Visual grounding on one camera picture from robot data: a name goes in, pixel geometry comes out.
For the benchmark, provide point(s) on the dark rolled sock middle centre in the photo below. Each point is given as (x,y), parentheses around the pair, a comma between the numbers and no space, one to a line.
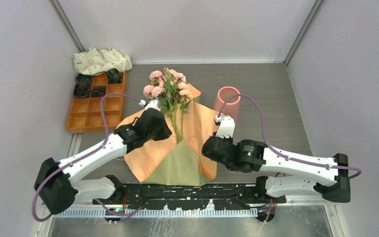
(98,92)

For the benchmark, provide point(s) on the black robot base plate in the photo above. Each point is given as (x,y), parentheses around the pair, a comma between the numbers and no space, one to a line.
(223,196)

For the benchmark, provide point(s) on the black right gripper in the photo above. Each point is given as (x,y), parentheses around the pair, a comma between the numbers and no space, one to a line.
(228,139)

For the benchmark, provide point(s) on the dark rolled sock middle left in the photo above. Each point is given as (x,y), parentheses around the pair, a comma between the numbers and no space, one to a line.
(81,90)

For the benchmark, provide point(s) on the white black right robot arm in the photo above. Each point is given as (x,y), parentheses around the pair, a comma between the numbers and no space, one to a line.
(327,177)

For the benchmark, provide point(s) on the dark rolled sock top right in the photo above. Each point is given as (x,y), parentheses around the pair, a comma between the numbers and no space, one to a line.
(114,76)

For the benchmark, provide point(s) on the dark rolled sock top left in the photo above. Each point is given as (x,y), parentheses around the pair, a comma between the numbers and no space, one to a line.
(80,77)

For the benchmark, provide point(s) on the aluminium frame rail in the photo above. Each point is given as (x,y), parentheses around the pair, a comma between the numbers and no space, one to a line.
(61,183)

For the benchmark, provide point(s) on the dark rolled sock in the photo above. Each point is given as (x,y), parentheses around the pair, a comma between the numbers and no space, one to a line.
(98,92)
(80,77)
(114,76)
(81,90)

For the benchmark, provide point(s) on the cream printed cloth bag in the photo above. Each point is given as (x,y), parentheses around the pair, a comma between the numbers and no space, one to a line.
(95,62)

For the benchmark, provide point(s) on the pink cylindrical vase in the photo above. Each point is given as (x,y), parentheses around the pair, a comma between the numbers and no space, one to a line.
(232,106)

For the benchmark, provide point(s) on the orange wooden compartment tray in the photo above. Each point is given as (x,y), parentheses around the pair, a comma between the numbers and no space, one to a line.
(85,114)

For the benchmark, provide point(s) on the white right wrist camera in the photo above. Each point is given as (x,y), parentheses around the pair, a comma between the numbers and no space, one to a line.
(226,126)

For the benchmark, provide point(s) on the green orange wrapping paper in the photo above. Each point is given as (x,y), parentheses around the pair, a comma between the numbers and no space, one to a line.
(170,163)

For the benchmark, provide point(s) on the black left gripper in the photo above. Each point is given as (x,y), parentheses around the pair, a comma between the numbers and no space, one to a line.
(166,132)

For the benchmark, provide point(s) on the green paper flower bouquet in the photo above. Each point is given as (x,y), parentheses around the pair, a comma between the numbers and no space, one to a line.
(170,88)

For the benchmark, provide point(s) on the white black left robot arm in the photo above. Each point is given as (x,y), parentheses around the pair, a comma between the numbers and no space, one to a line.
(61,183)

